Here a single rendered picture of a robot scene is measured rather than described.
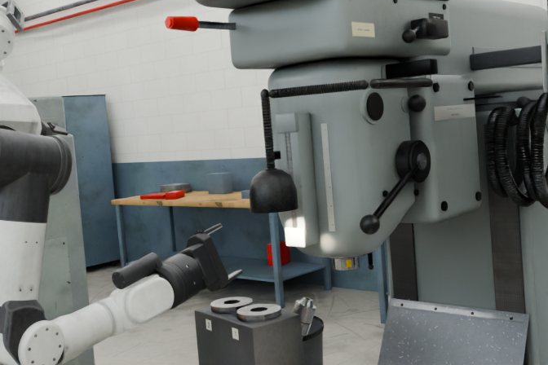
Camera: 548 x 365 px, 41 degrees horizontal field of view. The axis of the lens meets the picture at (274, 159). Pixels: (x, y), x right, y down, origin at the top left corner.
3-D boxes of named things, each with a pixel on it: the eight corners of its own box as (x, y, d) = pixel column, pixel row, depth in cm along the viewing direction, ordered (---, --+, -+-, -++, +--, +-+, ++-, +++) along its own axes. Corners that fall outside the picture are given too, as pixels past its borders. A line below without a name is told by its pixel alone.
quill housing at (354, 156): (365, 265, 111) (350, 54, 109) (265, 257, 125) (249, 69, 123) (428, 243, 125) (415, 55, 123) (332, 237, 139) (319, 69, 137)
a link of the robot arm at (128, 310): (180, 305, 133) (125, 334, 122) (149, 312, 138) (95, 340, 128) (168, 271, 133) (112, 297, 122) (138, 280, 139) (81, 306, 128)
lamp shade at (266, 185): (241, 213, 108) (238, 172, 107) (263, 206, 114) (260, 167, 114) (285, 213, 105) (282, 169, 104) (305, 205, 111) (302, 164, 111)
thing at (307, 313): (302, 299, 163) (294, 322, 163) (292, 300, 158) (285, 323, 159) (320, 307, 160) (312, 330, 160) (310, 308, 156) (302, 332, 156)
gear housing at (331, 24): (346, 52, 105) (341, -18, 105) (227, 70, 122) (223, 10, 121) (457, 55, 130) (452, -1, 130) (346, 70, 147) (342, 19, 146)
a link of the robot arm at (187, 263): (238, 283, 147) (200, 308, 137) (206, 292, 153) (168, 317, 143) (213, 226, 147) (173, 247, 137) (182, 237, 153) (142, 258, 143)
